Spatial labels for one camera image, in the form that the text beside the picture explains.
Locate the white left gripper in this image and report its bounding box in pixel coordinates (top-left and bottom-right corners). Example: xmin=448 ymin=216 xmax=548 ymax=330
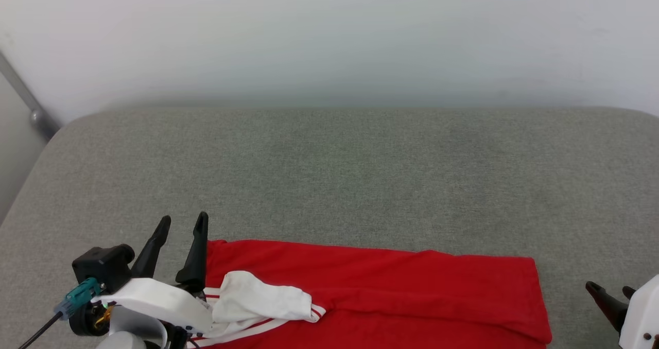
xmin=92 ymin=212 xmax=214 ymax=334

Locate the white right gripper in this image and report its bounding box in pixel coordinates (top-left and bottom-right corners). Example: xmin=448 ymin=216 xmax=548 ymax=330
xmin=585 ymin=274 xmax=659 ymax=349

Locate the red and white basketball jersey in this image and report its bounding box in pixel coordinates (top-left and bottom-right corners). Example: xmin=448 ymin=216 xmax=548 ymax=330
xmin=188 ymin=239 xmax=552 ymax=349

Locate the teal left camera cable plug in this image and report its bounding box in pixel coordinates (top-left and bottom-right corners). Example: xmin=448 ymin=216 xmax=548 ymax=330
xmin=54 ymin=278 xmax=101 ymax=316

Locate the thin black left camera cable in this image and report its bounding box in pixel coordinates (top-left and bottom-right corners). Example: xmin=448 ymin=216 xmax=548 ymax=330
xmin=18 ymin=310 xmax=65 ymax=349

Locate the grey metal wall pipe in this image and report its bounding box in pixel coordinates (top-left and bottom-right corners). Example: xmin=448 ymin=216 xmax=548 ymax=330
xmin=0 ymin=50 xmax=61 ymax=143

